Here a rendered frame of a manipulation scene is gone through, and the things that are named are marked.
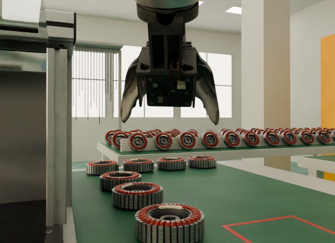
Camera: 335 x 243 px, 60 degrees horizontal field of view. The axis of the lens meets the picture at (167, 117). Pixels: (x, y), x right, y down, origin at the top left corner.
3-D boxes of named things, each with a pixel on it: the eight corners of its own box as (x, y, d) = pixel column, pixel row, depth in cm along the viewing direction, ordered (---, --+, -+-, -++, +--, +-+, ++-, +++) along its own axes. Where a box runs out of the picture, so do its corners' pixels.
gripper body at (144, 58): (137, 111, 37) (127, 19, 29) (144, 74, 44) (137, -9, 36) (197, 112, 37) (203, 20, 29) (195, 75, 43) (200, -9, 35)
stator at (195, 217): (207, 251, 41) (207, 224, 41) (128, 249, 42) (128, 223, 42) (202, 223, 52) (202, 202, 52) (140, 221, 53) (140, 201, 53)
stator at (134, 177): (131, 194, 72) (131, 179, 72) (91, 190, 76) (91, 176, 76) (147, 184, 83) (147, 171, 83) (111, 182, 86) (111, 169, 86)
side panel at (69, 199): (72, 205, 63) (72, 58, 63) (57, 207, 62) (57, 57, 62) (68, 181, 89) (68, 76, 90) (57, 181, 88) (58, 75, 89)
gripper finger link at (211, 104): (217, 145, 43) (182, 105, 38) (214, 119, 48) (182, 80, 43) (236, 137, 42) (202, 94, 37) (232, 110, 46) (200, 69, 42)
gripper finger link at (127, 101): (101, 133, 43) (133, 93, 38) (109, 108, 47) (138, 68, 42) (119, 143, 44) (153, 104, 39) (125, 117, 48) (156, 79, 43)
